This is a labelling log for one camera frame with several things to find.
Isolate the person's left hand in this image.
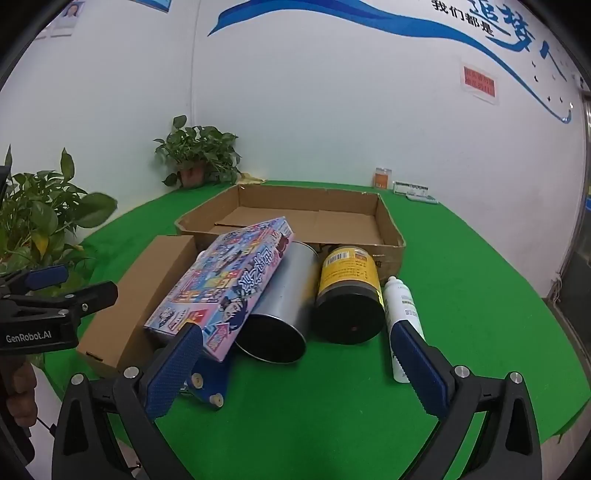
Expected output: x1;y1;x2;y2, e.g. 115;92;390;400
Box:
0;361;38;431

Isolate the small brown cardboard box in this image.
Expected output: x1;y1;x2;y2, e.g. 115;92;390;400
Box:
76;234;199;379

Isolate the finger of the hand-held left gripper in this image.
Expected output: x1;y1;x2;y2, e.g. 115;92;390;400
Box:
9;281;119;331
0;265;69;297

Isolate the red wall notice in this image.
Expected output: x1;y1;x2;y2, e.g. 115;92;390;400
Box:
459;58;499;105

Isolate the white desk name plate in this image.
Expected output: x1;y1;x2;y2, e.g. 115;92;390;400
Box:
393;181;430;197

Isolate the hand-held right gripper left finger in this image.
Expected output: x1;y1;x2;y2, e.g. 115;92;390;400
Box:
52;323;204;480

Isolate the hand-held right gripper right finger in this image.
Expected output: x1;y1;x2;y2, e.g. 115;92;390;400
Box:
390;318;542;480

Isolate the white spray bottle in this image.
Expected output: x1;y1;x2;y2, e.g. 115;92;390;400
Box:
384;276;426;383

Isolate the green felt table cover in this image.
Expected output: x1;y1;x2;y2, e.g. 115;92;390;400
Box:
44;180;591;480

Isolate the colourful printed box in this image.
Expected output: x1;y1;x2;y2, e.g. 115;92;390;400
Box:
143;217;295;363

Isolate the large-leaved green plant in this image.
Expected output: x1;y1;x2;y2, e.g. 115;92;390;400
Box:
0;144;118;289

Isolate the potted plant in clay pot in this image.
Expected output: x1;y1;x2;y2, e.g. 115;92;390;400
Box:
154;115;243;189

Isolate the cardboard tray box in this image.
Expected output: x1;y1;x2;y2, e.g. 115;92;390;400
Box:
174;184;407;282

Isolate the silver metal can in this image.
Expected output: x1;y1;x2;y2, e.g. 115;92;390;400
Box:
233;241;320;365

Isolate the wall photo poster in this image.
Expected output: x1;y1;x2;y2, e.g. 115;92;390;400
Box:
48;0;87;38

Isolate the blue stapler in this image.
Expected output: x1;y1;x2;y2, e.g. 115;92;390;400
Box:
178;354;229;409

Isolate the yellow-labelled black jar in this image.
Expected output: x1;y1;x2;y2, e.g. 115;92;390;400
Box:
310;246;385;345

